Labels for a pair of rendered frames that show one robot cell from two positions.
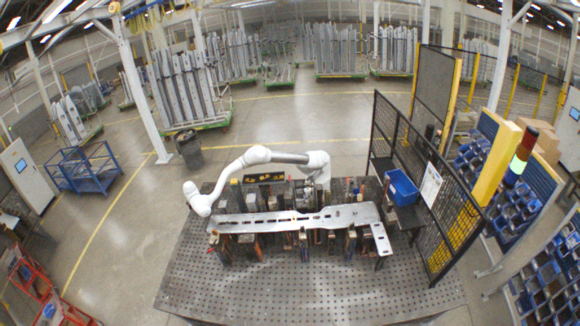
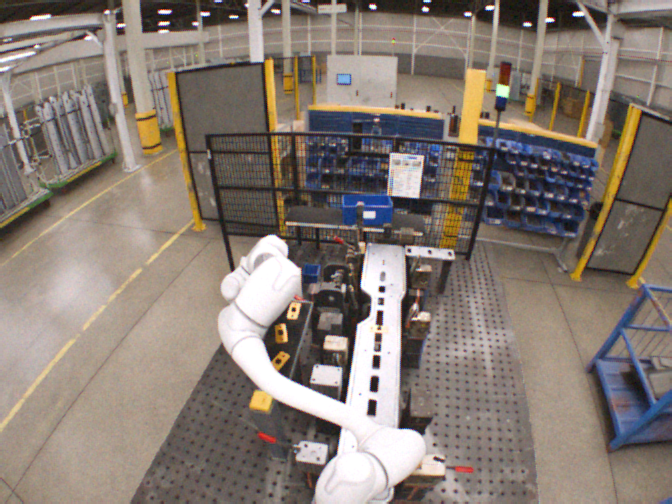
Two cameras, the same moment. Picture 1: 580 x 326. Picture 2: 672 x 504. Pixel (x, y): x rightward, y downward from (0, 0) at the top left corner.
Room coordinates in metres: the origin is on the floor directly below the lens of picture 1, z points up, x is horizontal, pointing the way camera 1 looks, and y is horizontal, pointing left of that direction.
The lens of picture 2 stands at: (1.18, 0.95, 2.03)
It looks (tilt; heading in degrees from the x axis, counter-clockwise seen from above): 35 degrees down; 276
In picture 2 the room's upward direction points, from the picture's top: straight up
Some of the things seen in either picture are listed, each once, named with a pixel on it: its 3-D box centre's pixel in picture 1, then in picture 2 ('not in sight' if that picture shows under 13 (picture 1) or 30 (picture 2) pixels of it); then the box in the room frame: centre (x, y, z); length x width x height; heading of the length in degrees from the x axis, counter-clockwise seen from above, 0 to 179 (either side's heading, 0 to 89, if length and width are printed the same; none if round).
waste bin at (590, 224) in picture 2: not in sight; (598, 236); (-1.81, -2.13, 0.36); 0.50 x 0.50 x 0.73
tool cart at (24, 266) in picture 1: (30, 275); not in sight; (0.39, 4.31, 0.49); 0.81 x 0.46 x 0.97; 71
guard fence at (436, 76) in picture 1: (428, 111); (227, 156); (2.71, -2.24, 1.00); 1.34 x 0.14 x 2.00; 173
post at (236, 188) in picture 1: (240, 200); (273, 431); (1.45, 0.50, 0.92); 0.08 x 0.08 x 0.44; 87
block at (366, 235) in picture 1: (364, 242); (413, 281); (0.88, -0.51, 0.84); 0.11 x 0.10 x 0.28; 177
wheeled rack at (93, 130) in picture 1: (76, 125); not in sight; (5.99, 7.88, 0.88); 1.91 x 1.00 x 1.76; 171
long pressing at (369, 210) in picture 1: (290, 220); (380, 333); (1.09, 0.04, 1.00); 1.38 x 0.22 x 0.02; 87
